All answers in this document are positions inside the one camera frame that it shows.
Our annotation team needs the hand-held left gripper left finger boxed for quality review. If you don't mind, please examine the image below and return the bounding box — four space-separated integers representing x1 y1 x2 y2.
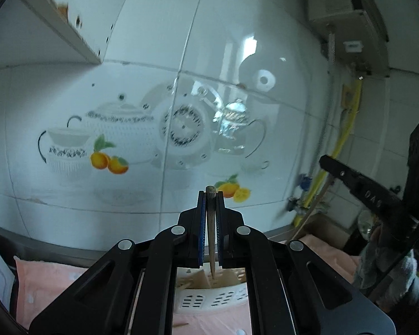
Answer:
28 190 208 335

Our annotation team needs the brown box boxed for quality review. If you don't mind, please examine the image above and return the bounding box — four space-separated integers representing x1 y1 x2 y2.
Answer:
298 213 357 252

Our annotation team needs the shiny metal ladle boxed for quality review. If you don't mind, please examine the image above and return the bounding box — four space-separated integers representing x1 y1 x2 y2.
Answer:
358 211 379 234

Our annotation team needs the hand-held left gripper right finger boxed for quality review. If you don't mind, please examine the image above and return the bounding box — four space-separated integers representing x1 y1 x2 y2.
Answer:
215 190 397 335

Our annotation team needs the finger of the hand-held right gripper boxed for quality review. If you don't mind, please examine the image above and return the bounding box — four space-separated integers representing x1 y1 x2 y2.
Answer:
318 154 404 217

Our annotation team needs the person's right hand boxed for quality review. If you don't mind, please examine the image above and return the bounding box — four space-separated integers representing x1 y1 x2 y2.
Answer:
353 223 419 313

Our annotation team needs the pink towel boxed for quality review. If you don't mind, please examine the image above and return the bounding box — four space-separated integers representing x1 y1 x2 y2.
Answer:
13 234 371 335

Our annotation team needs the white plastic utensil holder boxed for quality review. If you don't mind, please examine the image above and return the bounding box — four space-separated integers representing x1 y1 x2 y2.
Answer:
175 267 250 315

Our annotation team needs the yellow gas hose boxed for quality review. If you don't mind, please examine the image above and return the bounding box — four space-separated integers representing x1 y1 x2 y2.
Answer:
293 77 364 227

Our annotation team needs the wall water heater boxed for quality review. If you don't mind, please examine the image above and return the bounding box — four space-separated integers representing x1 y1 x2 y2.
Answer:
304 0 392 77

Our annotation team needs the white wall cabinet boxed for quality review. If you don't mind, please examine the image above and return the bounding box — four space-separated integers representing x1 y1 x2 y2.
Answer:
0 0 103 65

